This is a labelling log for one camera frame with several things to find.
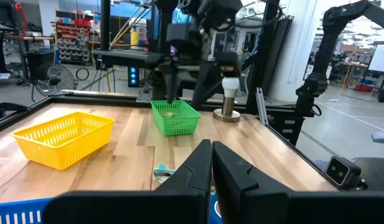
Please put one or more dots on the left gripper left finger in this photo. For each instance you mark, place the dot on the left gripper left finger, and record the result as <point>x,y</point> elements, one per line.
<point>179,202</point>

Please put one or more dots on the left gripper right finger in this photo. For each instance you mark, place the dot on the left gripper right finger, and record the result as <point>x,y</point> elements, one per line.
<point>257,202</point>

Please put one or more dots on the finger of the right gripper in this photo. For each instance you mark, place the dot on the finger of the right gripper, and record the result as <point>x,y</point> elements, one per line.
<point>171,81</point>
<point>204,84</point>

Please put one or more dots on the yellow-green staple box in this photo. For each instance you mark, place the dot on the yellow-green staple box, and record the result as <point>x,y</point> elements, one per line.
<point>168,114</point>

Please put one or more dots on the teal staple remover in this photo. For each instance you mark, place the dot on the teal staple remover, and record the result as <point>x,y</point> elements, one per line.
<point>163,170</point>

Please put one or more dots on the black idle robot arm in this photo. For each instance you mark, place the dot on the black idle robot arm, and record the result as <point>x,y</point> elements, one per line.
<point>325,46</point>

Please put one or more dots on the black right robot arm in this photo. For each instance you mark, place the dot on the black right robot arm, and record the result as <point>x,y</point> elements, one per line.
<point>210,12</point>

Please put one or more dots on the white bulb on brass base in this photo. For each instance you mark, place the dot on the white bulb on brass base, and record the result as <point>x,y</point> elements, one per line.
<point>229,87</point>

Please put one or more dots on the black computer with blue lights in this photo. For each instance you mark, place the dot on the black computer with blue lights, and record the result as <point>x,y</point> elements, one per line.
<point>133,76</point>

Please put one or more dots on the green plastic basket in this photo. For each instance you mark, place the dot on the green plastic basket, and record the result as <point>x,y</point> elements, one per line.
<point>179,126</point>

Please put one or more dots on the silver aluminium extrusion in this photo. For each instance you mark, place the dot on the silver aluminium extrusion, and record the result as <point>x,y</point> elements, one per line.
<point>261,105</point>

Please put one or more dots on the parts bin shelving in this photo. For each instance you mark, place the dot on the parts bin shelving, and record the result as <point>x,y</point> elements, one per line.
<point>73,43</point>

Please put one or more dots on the black floor fan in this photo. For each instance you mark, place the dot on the black floor fan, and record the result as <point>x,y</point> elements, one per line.
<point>54,81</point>

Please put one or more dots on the grey office chair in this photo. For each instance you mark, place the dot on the grey office chair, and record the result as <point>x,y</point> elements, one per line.
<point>381,138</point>

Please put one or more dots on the yellow plastic basket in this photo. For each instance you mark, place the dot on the yellow plastic basket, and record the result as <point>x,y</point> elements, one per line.
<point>39,149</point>

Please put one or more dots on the blue plastic basket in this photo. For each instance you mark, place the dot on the blue plastic basket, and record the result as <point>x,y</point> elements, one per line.
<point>11,207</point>

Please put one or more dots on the white board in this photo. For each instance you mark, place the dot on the white board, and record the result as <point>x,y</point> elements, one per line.
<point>381,59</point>

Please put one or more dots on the black overhead station frame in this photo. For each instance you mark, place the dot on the black overhead station frame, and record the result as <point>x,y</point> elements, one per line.
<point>269,46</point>

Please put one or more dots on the black stereo camera box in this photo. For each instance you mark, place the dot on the black stereo camera box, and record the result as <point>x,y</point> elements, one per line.
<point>341,171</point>

